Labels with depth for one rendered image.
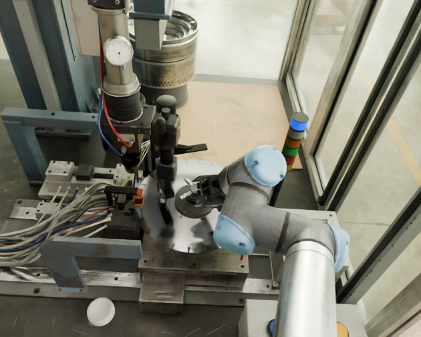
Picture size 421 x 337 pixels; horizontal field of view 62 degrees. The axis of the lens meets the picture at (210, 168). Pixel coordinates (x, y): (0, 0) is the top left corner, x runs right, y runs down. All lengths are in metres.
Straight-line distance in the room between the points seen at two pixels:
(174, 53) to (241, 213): 0.94
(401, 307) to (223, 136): 0.93
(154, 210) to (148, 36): 0.48
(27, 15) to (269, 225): 1.00
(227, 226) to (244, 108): 1.13
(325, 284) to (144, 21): 0.79
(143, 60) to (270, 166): 0.94
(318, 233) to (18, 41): 1.15
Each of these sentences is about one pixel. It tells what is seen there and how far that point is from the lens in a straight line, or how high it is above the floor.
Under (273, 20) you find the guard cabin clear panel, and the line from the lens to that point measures 1.84.
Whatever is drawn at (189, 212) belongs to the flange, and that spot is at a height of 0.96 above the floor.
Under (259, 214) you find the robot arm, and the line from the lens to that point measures 0.60.
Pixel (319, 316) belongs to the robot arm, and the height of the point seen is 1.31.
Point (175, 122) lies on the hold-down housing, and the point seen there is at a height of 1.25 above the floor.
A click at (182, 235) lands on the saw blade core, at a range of 0.91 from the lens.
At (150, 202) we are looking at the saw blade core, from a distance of 0.98.
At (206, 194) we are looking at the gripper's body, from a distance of 0.79.
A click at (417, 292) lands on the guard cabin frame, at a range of 0.82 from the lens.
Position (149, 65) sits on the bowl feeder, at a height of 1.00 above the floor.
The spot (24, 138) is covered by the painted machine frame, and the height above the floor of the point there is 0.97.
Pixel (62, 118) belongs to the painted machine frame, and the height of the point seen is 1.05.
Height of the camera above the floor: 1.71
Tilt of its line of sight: 46 degrees down
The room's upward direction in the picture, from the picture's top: 6 degrees clockwise
